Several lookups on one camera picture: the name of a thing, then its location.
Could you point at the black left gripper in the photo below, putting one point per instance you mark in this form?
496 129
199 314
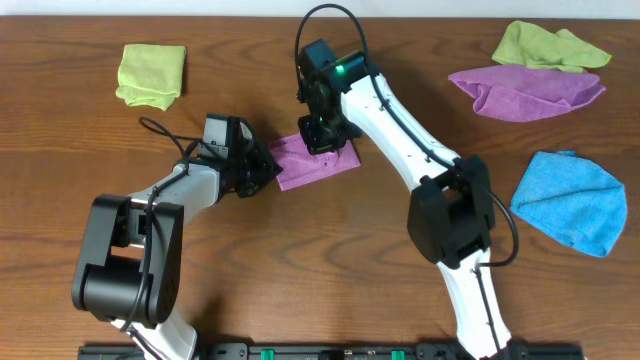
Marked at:
251 167

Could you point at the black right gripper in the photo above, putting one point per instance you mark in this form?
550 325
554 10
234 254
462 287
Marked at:
321 136

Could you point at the purple microfiber cloth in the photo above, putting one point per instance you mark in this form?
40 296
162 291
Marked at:
300 168

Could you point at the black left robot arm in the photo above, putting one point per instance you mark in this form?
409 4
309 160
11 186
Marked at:
128 271

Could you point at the folded green cloth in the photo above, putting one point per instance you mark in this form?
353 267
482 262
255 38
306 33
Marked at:
151 75

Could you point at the crumpled purple cloth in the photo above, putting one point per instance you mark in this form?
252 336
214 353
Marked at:
515 93

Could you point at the crumpled green cloth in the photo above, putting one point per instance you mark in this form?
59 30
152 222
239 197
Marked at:
534 47

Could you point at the blue microfiber cloth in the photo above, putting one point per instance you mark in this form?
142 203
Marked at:
573 201

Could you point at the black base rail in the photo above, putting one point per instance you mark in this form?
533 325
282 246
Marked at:
422 351

